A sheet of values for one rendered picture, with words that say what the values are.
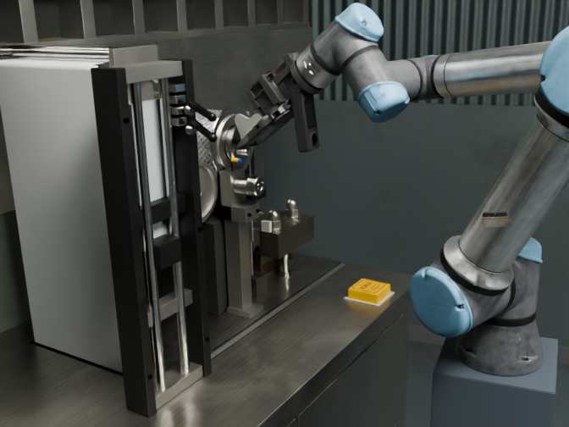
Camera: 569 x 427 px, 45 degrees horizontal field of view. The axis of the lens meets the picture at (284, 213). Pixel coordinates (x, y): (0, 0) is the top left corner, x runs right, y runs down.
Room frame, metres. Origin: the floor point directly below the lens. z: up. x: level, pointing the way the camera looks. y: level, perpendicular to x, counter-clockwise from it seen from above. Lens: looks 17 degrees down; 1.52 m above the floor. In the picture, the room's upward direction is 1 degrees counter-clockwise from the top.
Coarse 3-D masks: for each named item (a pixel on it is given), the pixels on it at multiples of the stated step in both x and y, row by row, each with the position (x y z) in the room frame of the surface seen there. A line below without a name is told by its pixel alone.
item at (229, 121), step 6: (234, 114) 1.36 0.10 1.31; (228, 120) 1.35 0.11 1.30; (234, 120) 1.36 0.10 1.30; (222, 126) 1.33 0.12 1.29; (228, 126) 1.34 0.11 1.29; (222, 132) 1.33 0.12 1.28; (222, 138) 1.33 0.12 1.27; (222, 144) 1.33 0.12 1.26; (222, 150) 1.33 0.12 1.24; (222, 156) 1.32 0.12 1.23; (222, 162) 1.32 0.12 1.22; (228, 162) 1.34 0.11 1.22; (228, 168) 1.34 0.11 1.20
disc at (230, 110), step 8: (224, 112) 1.35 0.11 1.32; (232, 112) 1.37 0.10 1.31; (240, 112) 1.39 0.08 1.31; (216, 120) 1.32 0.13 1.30; (216, 128) 1.32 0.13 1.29; (216, 144) 1.32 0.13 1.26; (216, 152) 1.32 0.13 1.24; (216, 160) 1.32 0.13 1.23; (248, 160) 1.41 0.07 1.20; (216, 168) 1.32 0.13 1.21
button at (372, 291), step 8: (360, 280) 1.41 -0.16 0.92; (368, 280) 1.41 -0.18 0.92; (352, 288) 1.37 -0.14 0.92; (360, 288) 1.37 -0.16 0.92; (368, 288) 1.36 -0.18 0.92; (376, 288) 1.36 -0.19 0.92; (384, 288) 1.36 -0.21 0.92; (352, 296) 1.36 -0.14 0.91; (360, 296) 1.35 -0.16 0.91; (368, 296) 1.34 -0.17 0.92; (376, 296) 1.33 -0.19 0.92; (384, 296) 1.36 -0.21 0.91
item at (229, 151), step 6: (234, 126) 1.35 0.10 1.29; (228, 132) 1.34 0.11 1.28; (234, 132) 1.34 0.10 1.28; (228, 138) 1.33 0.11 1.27; (234, 138) 1.33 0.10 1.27; (228, 144) 1.33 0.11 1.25; (234, 144) 1.33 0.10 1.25; (228, 150) 1.33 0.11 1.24; (234, 150) 1.33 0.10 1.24; (228, 156) 1.34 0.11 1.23; (234, 156) 1.33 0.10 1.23; (240, 156) 1.35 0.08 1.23; (246, 156) 1.37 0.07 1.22
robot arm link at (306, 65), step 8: (304, 56) 1.22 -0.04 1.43; (312, 56) 1.21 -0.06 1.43; (296, 64) 1.24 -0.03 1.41; (304, 64) 1.22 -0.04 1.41; (312, 64) 1.21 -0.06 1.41; (304, 72) 1.22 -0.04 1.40; (312, 72) 1.21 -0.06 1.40; (320, 72) 1.20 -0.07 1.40; (328, 72) 1.20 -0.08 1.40; (312, 80) 1.21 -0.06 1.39; (320, 80) 1.21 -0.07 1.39; (328, 80) 1.22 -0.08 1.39
